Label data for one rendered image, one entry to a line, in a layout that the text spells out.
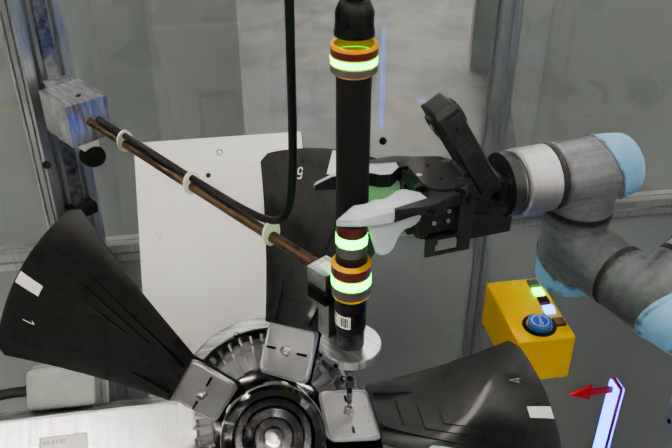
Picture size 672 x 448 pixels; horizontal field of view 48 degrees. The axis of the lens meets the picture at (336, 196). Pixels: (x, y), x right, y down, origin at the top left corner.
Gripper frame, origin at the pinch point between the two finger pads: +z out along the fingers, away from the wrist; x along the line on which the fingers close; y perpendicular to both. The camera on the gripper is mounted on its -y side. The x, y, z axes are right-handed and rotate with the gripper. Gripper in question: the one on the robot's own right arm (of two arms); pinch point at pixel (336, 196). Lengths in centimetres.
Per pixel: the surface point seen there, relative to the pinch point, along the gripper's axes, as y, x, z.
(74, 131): 13, 51, 25
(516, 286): 43, 29, -44
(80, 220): 8.2, 16.9, 25.0
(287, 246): 11.2, 8.7, 2.9
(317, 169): 8.0, 19.8, -4.3
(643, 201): 50, 55, -93
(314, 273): 11.4, 3.1, 1.4
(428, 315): 78, 64, -46
